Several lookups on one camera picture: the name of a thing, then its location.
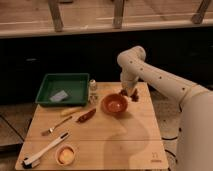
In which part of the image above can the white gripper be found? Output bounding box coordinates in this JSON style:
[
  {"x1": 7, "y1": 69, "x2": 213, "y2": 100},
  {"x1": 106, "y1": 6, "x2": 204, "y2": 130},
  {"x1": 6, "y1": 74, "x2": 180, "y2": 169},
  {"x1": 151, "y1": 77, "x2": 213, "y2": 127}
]
[{"x1": 120, "y1": 70, "x2": 139, "y2": 96}]

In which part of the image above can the green plastic tray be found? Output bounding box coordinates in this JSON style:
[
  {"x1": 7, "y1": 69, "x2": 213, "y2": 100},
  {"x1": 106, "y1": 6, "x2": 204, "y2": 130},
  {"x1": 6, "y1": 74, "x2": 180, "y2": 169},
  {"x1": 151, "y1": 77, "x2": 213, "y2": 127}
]
[{"x1": 35, "y1": 73, "x2": 89, "y2": 107}]

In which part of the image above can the black cable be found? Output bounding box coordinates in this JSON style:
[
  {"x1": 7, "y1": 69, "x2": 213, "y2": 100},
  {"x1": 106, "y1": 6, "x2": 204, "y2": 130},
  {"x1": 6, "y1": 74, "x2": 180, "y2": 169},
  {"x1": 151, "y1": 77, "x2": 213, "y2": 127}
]
[{"x1": 161, "y1": 134, "x2": 179, "y2": 158}]

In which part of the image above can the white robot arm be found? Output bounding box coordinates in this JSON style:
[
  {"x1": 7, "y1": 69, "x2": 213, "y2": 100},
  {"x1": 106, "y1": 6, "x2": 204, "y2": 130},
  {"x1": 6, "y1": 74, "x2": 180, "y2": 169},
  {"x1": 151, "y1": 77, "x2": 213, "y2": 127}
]
[{"x1": 117, "y1": 46, "x2": 213, "y2": 171}]

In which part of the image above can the grey sponge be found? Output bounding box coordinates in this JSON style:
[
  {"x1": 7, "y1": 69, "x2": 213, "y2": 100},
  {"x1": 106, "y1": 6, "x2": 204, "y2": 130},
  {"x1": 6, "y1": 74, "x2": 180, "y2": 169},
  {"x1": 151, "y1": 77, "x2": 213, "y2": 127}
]
[{"x1": 50, "y1": 90, "x2": 68, "y2": 102}]

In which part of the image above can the metal fork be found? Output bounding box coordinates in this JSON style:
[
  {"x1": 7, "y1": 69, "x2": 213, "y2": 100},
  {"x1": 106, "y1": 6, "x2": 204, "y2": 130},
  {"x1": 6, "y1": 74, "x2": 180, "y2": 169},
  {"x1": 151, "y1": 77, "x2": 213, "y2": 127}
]
[{"x1": 41, "y1": 116, "x2": 72, "y2": 136}]

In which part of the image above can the small cup with yellow content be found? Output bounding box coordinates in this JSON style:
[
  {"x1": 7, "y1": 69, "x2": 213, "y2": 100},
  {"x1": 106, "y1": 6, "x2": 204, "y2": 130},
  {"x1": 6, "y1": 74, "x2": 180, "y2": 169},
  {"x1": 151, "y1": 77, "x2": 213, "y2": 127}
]
[{"x1": 55, "y1": 144, "x2": 75, "y2": 166}]

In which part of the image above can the small white bottle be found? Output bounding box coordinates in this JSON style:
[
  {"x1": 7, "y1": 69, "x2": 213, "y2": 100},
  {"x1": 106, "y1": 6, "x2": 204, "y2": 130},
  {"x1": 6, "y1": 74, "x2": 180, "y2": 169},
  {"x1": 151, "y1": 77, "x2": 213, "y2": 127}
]
[{"x1": 89, "y1": 79, "x2": 98, "y2": 91}]

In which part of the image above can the red bowl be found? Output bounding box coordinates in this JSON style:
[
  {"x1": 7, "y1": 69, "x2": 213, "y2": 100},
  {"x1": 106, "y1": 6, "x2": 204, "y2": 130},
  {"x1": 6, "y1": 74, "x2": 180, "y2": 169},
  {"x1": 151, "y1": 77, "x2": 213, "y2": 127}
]
[{"x1": 101, "y1": 93, "x2": 128, "y2": 116}]

